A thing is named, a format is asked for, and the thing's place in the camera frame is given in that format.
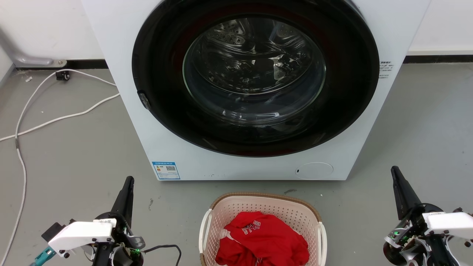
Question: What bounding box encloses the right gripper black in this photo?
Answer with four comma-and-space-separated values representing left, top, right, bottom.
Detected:
383, 166, 459, 266

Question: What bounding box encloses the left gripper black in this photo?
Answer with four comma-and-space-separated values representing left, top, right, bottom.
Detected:
92, 177, 146, 266

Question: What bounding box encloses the white plastic laundry basket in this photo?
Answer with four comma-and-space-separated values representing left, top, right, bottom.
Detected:
199, 192, 328, 266

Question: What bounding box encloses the blue energy label sticker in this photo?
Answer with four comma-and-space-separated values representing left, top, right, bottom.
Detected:
152, 161, 181, 180

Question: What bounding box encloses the round white filter cover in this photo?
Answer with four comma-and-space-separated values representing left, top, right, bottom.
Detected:
295, 162, 334, 180

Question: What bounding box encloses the teal connector piece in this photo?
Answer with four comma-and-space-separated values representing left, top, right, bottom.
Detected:
30, 247, 57, 266

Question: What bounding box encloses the black round washer door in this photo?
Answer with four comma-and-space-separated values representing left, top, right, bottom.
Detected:
132, 0, 380, 157

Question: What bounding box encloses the small printed text sticker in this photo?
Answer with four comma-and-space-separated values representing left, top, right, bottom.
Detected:
378, 61, 394, 79

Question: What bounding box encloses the red garment with white print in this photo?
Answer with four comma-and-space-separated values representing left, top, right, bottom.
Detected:
215, 211, 310, 266

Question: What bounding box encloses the white front-load washing machine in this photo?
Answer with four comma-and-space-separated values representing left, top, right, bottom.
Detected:
81, 0, 432, 181

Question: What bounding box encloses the thin black left gripper cable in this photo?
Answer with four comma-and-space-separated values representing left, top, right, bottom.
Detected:
143, 244, 182, 266

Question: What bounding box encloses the thick white power cable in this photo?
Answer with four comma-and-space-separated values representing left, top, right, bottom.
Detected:
0, 93, 121, 142

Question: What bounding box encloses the thin white cable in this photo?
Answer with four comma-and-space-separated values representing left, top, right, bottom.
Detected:
0, 69, 117, 265

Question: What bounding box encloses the grey metal pipe bracket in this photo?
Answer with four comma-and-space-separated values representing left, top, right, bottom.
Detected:
0, 28, 68, 68

